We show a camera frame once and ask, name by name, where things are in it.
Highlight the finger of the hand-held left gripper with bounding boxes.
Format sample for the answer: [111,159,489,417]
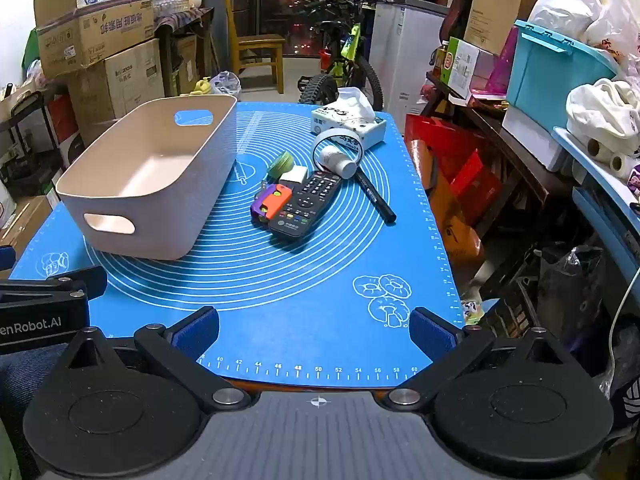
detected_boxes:
[45,265,109,307]

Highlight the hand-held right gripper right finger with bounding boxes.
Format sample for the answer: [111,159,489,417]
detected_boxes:
[387,306,572,409]

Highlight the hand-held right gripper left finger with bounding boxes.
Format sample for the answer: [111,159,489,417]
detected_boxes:
[65,306,252,409]

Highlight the beige plastic basket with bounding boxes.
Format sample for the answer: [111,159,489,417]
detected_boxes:
[56,94,238,261]

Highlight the black marker pen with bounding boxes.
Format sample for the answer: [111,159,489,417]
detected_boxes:
[355,167,397,223]

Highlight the orange and purple toy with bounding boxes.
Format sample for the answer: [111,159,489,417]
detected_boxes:
[251,184,292,231]

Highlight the black remote control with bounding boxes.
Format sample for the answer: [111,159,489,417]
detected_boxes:
[268,170,343,243]

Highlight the clear tape roll red print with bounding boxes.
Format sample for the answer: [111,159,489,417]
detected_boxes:
[312,128,366,176]

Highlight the person's blue jeans leg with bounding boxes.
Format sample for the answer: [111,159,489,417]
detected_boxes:
[0,344,68,411]

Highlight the small taped cardboard box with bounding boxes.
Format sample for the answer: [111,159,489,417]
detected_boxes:
[0,195,53,261]

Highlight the orange paper bag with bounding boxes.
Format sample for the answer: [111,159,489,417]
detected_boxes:
[430,185,486,271]

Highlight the blue silicone baking mat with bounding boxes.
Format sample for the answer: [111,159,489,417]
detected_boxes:
[10,101,466,391]

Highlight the black plastic bag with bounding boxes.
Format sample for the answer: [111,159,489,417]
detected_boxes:
[537,245,608,331]

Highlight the black metal rack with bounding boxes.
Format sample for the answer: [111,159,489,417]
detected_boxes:
[0,90,76,181]

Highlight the red paper bag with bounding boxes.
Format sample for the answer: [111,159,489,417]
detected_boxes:
[404,114,501,226]

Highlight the white rectangular block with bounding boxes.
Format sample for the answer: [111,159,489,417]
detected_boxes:
[278,166,308,188]

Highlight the green tape roll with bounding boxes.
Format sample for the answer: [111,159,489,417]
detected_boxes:
[266,151,296,181]

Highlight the small white bottle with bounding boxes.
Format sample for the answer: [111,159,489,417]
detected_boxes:
[320,146,358,178]

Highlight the large printed cardboard box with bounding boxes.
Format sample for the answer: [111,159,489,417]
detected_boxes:
[67,39,166,131]

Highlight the white tissue pack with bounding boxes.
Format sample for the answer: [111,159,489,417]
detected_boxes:
[311,87,388,151]

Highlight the light blue shelf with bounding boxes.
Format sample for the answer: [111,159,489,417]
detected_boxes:
[552,127,640,271]

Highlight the translucent plastic bag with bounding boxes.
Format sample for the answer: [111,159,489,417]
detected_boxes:
[210,71,242,102]

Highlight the open brown cardboard box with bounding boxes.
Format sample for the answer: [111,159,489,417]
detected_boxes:
[34,0,156,80]

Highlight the white paper rolls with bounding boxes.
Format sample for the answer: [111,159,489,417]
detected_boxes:
[585,137,640,177]

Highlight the black and green bicycle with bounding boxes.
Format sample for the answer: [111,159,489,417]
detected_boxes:
[292,0,386,111]

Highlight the green and white box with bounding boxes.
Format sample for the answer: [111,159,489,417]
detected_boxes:
[440,36,496,101]

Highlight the white chest freezer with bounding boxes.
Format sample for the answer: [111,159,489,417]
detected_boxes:
[370,0,451,133]

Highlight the white cloth bundle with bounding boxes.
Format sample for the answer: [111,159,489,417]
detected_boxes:
[565,79,640,153]

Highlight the light blue plastic bin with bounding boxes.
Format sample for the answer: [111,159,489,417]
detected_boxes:
[507,20,621,121]

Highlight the wooden chair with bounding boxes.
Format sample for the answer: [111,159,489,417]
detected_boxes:
[222,0,286,95]

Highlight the tall brown cardboard box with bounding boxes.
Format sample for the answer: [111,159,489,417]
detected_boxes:
[464,0,553,56]

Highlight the large white plastic bag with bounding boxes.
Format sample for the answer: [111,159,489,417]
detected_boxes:
[527,0,640,68]

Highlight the white cable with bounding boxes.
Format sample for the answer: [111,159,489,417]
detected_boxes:
[607,270,640,396]

